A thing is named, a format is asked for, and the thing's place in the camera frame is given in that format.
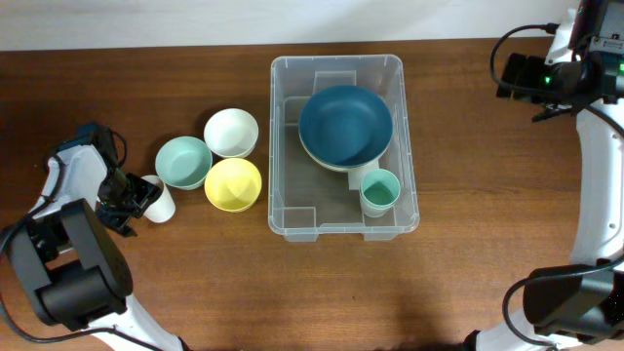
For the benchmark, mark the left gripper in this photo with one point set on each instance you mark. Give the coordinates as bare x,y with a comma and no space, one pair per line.
118,219

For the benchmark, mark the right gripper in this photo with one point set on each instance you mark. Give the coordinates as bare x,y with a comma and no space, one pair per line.
531,66

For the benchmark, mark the white cup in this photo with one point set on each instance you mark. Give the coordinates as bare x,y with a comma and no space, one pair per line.
163,208

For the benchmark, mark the dark blue plate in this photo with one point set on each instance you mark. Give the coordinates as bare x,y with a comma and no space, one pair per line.
346,125

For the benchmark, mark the green cup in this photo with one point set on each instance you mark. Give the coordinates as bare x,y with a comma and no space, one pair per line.
379,190

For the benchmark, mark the cream plate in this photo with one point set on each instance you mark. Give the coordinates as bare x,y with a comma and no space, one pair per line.
339,169

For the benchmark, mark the grey cup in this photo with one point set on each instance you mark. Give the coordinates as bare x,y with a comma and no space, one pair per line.
373,210

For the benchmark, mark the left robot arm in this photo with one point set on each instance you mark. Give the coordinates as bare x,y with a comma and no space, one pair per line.
72,272

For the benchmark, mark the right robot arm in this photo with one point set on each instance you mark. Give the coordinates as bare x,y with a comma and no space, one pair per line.
560,307

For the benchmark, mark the green bowl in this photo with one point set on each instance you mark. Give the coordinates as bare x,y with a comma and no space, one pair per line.
184,162

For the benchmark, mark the yellow bowl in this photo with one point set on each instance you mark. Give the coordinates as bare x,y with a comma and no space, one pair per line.
233,185

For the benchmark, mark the white bowl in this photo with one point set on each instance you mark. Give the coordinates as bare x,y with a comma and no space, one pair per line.
231,133

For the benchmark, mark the clear plastic storage bin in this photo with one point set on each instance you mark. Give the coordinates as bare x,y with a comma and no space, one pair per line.
306,200

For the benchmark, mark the white label in bin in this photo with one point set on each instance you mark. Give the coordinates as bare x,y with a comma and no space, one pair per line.
355,177

